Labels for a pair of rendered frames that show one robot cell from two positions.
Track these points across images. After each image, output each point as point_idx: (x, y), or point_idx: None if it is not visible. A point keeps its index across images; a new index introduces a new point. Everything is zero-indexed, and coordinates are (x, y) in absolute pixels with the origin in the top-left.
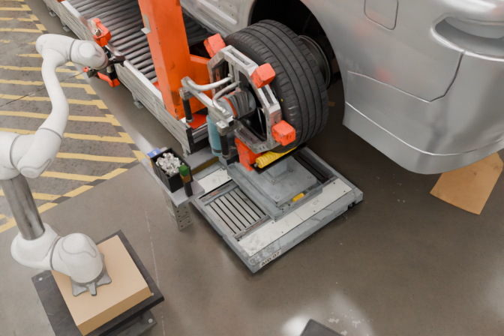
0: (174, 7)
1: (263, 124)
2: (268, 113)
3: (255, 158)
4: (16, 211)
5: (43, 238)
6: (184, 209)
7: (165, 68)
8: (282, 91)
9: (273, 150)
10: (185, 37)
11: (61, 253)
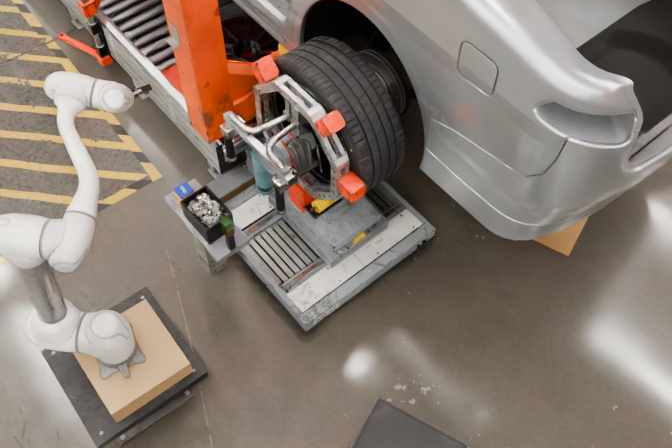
0: (212, 18)
1: (322, 161)
2: (334, 166)
3: (310, 199)
4: (37, 297)
5: (66, 319)
6: None
7: (197, 88)
8: (352, 142)
9: None
10: (223, 49)
11: (90, 337)
